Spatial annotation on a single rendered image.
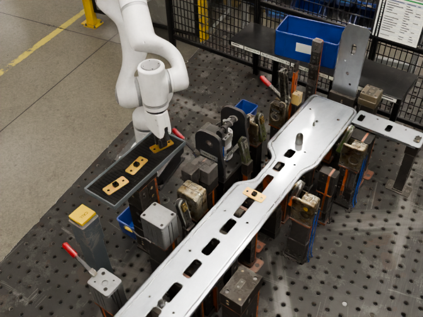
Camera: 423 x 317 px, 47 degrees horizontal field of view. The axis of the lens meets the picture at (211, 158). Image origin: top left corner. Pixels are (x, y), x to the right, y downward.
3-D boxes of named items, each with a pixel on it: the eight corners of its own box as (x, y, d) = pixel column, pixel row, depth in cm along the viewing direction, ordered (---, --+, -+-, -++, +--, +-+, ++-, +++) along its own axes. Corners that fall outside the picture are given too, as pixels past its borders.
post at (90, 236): (107, 302, 181) (82, 231, 150) (93, 292, 185) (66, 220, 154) (121, 288, 186) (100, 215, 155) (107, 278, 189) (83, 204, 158)
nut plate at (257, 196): (267, 196, 177) (267, 194, 176) (261, 203, 175) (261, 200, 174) (247, 187, 180) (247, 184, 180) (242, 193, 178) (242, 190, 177)
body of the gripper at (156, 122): (138, 100, 162) (142, 126, 170) (154, 116, 156) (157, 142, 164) (157, 92, 165) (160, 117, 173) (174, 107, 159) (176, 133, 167)
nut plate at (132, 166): (133, 175, 164) (133, 173, 163) (124, 171, 166) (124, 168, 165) (148, 160, 169) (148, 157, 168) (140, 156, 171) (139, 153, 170)
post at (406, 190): (408, 198, 213) (426, 150, 193) (383, 187, 218) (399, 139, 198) (413, 189, 217) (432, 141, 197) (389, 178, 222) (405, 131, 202)
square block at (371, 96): (360, 159, 231) (377, 99, 206) (345, 153, 235) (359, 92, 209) (367, 150, 236) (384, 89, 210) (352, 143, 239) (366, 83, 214)
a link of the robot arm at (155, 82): (167, 88, 163) (140, 94, 161) (163, 54, 154) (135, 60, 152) (173, 103, 157) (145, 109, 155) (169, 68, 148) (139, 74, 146)
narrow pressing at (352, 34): (354, 99, 216) (370, 29, 192) (330, 90, 221) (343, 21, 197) (355, 98, 216) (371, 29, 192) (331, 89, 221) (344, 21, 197)
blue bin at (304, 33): (333, 69, 227) (338, 44, 218) (272, 54, 238) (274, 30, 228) (344, 51, 237) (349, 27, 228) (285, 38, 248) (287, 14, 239)
